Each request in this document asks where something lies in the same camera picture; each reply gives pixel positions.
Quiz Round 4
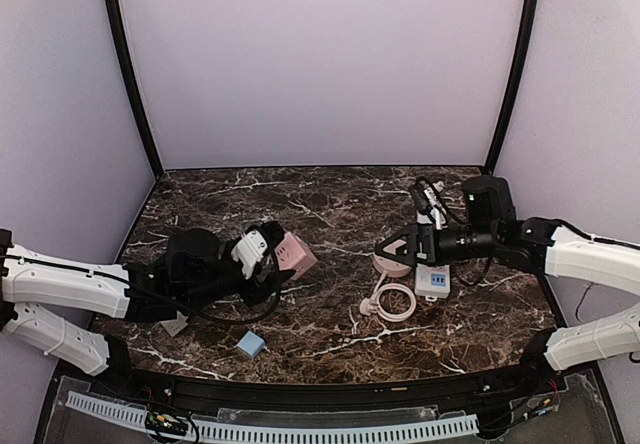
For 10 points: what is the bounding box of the pink cube socket adapter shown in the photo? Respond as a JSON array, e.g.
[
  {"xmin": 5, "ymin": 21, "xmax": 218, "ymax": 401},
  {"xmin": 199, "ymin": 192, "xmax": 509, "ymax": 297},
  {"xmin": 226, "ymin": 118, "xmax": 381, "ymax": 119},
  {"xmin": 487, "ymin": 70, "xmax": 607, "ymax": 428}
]
[{"xmin": 275, "ymin": 232, "xmax": 318, "ymax": 281}]

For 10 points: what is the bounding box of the white multicolour power strip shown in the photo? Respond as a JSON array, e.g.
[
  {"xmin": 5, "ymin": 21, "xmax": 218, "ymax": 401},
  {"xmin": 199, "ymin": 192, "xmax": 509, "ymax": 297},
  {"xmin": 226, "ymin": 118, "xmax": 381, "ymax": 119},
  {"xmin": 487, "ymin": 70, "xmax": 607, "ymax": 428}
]
[{"xmin": 414, "ymin": 264, "xmax": 451, "ymax": 302}]

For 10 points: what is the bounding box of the white plug adapter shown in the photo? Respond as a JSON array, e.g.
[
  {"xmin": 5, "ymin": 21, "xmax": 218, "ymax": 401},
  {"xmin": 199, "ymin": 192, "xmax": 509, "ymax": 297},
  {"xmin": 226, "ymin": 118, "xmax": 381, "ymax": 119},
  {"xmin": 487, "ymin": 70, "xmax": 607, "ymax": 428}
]
[{"xmin": 160, "ymin": 312, "xmax": 189, "ymax": 337}]

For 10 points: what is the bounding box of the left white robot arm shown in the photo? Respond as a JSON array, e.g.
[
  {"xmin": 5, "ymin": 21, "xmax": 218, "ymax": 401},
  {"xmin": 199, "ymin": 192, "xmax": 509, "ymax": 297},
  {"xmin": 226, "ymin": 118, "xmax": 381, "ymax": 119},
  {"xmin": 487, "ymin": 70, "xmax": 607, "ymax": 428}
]
[{"xmin": 1, "ymin": 221, "xmax": 317, "ymax": 376}]

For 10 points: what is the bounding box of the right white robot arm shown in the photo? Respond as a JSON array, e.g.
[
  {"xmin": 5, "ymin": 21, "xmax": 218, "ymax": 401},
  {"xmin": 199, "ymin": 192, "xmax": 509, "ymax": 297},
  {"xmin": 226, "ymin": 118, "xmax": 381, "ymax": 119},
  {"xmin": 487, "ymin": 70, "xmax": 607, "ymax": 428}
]
[{"xmin": 375, "ymin": 175, "xmax": 639, "ymax": 373}]

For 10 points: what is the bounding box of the blue plug adapter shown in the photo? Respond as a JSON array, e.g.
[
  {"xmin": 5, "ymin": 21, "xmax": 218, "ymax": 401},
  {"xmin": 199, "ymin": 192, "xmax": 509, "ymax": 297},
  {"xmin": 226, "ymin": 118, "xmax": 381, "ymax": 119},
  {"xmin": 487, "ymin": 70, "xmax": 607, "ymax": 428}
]
[{"xmin": 236, "ymin": 331, "xmax": 266, "ymax": 359}]

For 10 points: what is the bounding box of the pink round power socket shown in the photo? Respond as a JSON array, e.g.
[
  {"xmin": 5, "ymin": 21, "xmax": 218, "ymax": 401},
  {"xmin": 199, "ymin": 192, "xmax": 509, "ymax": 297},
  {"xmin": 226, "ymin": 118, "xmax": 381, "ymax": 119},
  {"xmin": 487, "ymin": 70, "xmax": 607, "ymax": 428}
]
[{"xmin": 373, "ymin": 255, "xmax": 412, "ymax": 279}]

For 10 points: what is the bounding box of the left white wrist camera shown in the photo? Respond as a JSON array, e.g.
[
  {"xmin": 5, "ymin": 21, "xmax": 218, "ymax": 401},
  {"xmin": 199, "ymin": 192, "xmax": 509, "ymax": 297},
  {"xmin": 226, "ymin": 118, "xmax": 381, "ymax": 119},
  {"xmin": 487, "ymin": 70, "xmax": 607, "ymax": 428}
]
[{"xmin": 231, "ymin": 228, "xmax": 271, "ymax": 279}]

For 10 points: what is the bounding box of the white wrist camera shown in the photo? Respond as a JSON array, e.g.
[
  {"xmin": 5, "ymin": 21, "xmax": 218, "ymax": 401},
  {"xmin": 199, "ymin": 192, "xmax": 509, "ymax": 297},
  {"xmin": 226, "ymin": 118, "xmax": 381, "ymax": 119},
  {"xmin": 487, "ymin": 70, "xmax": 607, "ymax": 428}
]
[
  {"xmin": 409, "ymin": 177, "xmax": 448, "ymax": 230},
  {"xmin": 231, "ymin": 228, "xmax": 271, "ymax": 279}
]

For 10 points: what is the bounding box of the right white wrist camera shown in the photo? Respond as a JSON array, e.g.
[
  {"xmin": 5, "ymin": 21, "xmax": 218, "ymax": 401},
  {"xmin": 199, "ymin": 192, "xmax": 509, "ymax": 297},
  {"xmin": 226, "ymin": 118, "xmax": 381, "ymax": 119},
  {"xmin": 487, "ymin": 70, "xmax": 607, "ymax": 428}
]
[{"xmin": 409, "ymin": 177, "xmax": 448, "ymax": 230}]

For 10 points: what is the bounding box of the pink coiled cable with plug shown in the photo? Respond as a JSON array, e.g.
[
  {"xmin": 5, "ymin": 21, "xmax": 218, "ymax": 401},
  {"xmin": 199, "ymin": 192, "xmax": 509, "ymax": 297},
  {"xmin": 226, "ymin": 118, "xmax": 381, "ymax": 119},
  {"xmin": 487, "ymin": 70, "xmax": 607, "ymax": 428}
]
[{"xmin": 349, "ymin": 271, "xmax": 418, "ymax": 335}]

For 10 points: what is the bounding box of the black front rail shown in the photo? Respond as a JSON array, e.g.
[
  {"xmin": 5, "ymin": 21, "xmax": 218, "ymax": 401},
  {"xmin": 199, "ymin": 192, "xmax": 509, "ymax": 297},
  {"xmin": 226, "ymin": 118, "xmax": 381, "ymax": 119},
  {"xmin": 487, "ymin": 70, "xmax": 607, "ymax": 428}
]
[{"xmin": 114, "ymin": 366, "xmax": 553, "ymax": 414}]

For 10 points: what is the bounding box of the white slotted cable duct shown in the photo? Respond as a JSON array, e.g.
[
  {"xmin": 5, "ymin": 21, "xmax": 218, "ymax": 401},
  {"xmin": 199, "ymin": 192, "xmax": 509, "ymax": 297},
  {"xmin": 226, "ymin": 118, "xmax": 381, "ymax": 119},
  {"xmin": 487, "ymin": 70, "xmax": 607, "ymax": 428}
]
[{"xmin": 65, "ymin": 391, "xmax": 479, "ymax": 443}]

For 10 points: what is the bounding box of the right black frame post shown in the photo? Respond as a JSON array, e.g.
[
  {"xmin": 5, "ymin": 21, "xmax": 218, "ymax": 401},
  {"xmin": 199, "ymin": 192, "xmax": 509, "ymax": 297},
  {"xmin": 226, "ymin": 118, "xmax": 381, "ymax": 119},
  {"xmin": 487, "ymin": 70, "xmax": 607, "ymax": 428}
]
[{"xmin": 482, "ymin": 0, "xmax": 538, "ymax": 174}]

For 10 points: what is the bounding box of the black frame post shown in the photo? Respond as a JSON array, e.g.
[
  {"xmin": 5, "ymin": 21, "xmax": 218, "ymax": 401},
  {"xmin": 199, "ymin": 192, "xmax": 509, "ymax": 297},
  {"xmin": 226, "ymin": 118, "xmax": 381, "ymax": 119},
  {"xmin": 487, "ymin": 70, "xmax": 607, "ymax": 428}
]
[
  {"xmin": 104, "ymin": 0, "xmax": 164, "ymax": 180},
  {"xmin": 482, "ymin": 0, "xmax": 538, "ymax": 174}
]

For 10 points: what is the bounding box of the left black frame post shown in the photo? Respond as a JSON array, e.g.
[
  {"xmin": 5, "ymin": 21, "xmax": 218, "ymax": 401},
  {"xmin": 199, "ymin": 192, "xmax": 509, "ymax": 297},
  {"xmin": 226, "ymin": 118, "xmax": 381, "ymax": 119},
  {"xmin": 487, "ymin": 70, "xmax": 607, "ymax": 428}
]
[{"xmin": 104, "ymin": 0, "xmax": 164, "ymax": 180}]

